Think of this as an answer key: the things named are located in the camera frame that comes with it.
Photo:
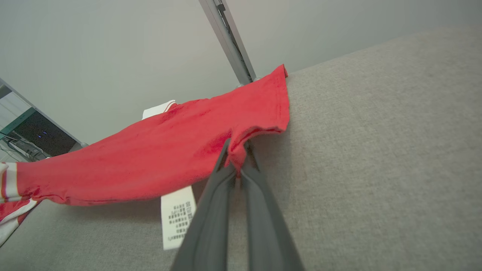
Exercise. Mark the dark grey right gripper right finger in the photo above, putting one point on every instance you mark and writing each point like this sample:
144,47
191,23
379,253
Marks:
263,226

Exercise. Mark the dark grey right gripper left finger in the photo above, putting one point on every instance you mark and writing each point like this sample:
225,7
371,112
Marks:
207,226

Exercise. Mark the red jersey with number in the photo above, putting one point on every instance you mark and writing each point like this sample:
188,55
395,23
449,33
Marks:
150,158

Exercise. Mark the grey double partition post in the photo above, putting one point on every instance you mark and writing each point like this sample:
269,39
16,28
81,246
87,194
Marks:
226,34

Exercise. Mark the dark screen panel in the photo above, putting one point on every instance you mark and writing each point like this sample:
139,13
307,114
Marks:
45,137

